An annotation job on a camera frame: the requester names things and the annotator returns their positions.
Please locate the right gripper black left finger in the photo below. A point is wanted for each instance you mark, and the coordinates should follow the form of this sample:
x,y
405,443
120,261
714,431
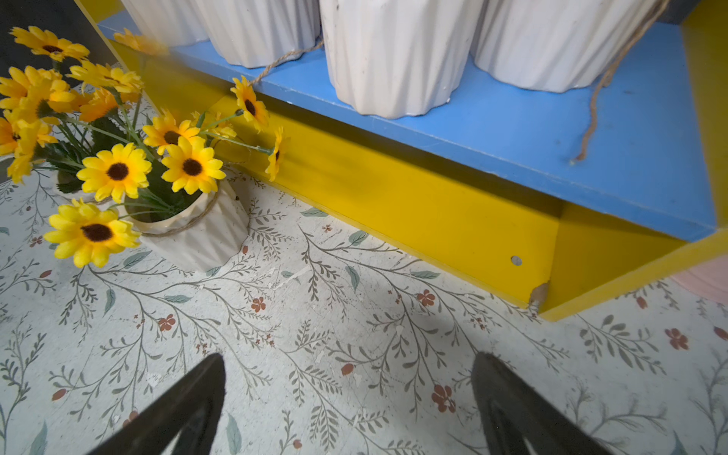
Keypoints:
x,y
186,416

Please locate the shelf pot four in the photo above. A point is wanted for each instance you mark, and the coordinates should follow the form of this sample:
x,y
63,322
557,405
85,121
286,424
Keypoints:
x,y
554,46
160,185

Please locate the shelf pot three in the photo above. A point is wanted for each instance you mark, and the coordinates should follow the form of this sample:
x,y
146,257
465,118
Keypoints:
x,y
397,58

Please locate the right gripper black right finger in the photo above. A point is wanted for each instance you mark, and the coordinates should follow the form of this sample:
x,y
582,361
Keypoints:
x,y
518,420

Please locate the pink pen cup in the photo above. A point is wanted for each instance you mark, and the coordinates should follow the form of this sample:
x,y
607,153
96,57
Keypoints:
x,y
708,280

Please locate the yellow wooden shelf unit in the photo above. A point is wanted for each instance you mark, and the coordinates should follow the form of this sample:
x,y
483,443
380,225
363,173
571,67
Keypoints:
x,y
487,187

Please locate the lower shelf pot two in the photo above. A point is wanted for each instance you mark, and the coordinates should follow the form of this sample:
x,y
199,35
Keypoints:
x,y
257,33

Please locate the lower shelf pot one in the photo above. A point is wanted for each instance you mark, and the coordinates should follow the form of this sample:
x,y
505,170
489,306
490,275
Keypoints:
x,y
171,22

